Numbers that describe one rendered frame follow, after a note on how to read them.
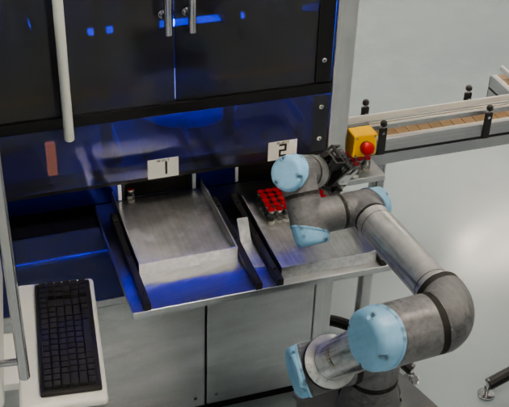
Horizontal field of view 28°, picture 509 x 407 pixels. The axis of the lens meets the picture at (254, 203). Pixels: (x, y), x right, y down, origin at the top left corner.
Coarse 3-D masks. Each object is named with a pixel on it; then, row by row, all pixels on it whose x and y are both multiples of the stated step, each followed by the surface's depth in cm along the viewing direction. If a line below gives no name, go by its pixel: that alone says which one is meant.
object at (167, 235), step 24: (192, 192) 287; (120, 216) 271; (144, 216) 277; (168, 216) 277; (192, 216) 277; (216, 216) 277; (144, 240) 268; (168, 240) 268; (192, 240) 269; (216, 240) 269; (144, 264) 255; (168, 264) 257; (192, 264) 260
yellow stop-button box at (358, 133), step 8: (352, 128) 290; (360, 128) 290; (368, 128) 290; (352, 136) 287; (360, 136) 287; (368, 136) 288; (376, 136) 289; (352, 144) 288; (360, 144) 288; (352, 152) 289; (360, 152) 290
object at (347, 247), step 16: (256, 208) 281; (256, 224) 271; (272, 224) 275; (288, 224) 276; (272, 240) 270; (288, 240) 270; (336, 240) 270; (352, 240) 271; (272, 256) 261; (288, 256) 264; (304, 256) 264; (320, 256) 264; (336, 256) 264; (352, 256) 260; (368, 256) 262; (288, 272) 256; (304, 272) 258
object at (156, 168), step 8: (152, 160) 269; (160, 160) 270; (168, 160) 271; (176, 160) 272; (152, 168) 271; (160, 168) 272; (168, 168) 272; (176, 168) 273; (152, 176) 272; (160, 176) 273; (168, 176) 274
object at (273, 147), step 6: (270, 144) 279; (276, 144) 279; (288, 144) 281; (294, 144) 281; (270, 150) 280; (276, 150) 281; (288, 150) 282; (294, 150) 283; (270, 156) 281; (276, 156) 282
